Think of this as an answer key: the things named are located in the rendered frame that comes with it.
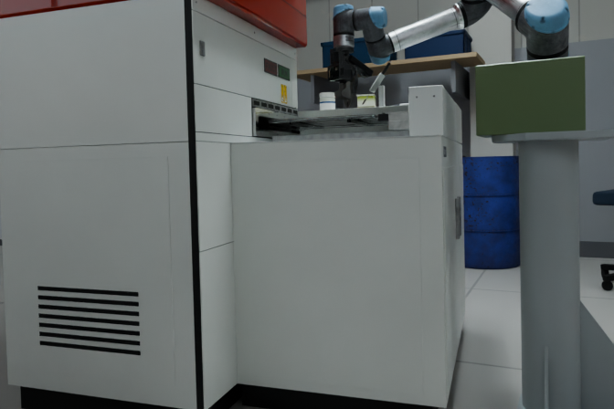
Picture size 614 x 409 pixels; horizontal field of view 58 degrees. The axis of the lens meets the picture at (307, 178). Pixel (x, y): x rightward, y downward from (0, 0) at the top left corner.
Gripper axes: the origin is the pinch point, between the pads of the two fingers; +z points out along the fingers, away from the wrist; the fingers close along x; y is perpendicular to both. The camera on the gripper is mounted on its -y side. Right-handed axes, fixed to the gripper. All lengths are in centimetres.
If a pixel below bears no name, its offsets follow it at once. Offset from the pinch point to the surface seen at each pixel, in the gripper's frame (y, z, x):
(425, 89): 12, 2, 50
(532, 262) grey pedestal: -14, 51, 64
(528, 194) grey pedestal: -14, 32, 63
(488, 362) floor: -40, 96, 28
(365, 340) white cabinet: 28, 72, 40
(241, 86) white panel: 44.9, -3.7, 1.8
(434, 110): 11, 7, 51
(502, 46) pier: -221, -61, -98
